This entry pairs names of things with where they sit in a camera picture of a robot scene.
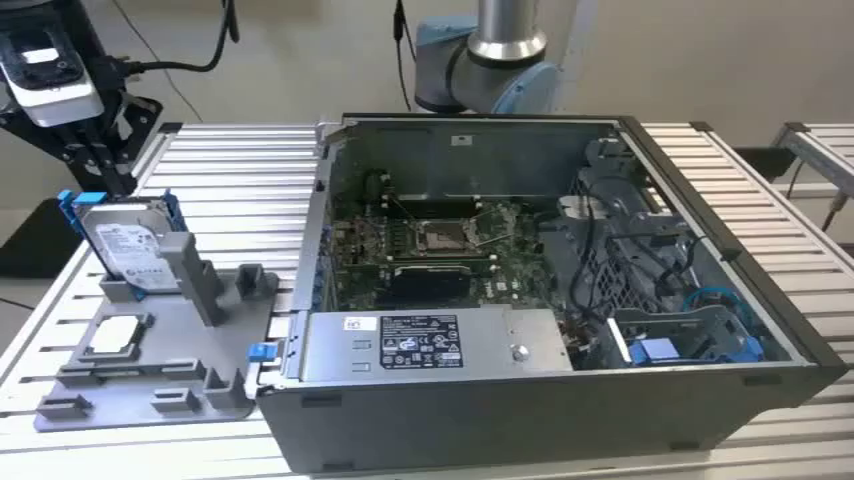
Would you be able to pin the hard disk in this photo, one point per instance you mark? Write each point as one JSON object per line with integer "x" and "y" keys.
{"x": 127, "y": 240}

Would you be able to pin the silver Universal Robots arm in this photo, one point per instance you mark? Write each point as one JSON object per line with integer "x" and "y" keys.
{"x": 467, "y": 75}

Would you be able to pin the grey metal disk bay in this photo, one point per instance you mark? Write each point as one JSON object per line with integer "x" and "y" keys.
{"x": 667, "y": 320}

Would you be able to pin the black stand with base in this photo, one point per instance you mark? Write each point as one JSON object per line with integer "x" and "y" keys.
{"x": 40, "y": 240}

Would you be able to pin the locking lever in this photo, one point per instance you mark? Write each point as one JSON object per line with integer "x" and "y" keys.
{"x": 403, "y": 209}

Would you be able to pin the silver CPU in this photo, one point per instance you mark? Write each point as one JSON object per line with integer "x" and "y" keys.
{"x": 115, "y": 334}

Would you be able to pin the grey parts rack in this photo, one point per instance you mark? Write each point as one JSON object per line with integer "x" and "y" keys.
{"x": 167, "y": 350}

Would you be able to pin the CPU socket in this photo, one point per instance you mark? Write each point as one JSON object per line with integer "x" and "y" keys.
{"x": 443, "y": 237}

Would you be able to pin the blue case latch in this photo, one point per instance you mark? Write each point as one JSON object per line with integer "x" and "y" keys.
{"x": 260, "y": 352}

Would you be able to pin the black graphics card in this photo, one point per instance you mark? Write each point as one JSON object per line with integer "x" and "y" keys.
{"x": 430, "y": 285}

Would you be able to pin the silver power supply unit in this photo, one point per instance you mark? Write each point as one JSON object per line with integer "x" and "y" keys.
{"x": 334, "y": 350}

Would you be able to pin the green motherboard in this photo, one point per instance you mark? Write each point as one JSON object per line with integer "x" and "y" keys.
{"x": 520, "y": 280}

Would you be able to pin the open grey PC case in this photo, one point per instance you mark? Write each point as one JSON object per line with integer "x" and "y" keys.
{"x": 467, "y": 425}

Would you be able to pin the black box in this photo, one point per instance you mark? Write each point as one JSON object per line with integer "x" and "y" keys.
{"x": 763, "y": 162}

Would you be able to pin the blue plastic bay clip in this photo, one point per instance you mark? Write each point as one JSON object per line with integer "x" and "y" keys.
{"x": 654, "y": 351}

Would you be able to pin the aluminium slat side table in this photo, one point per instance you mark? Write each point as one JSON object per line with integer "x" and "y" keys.
{"x": 821, "y": 145}

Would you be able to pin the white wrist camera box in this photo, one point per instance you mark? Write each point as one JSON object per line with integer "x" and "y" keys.
{"x": 53, "y": 95}

